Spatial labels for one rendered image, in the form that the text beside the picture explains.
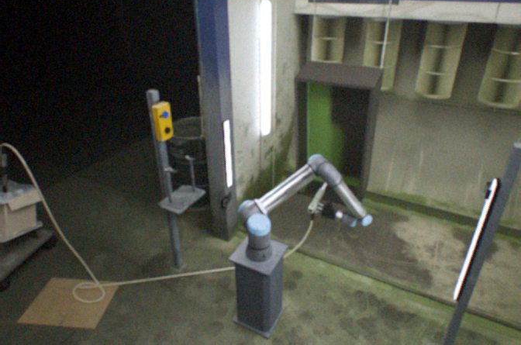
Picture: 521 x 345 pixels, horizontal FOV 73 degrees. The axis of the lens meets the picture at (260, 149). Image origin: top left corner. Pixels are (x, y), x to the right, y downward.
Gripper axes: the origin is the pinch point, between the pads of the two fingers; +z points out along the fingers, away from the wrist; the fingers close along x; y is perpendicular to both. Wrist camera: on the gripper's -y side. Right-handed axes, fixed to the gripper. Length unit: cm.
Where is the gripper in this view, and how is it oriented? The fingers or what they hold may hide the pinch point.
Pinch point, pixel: (313, 204)
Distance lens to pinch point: 301.9
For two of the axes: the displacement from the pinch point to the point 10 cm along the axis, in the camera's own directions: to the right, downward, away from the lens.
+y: -0.9, 8.5, 5.3
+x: 4.3, -4.5, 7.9
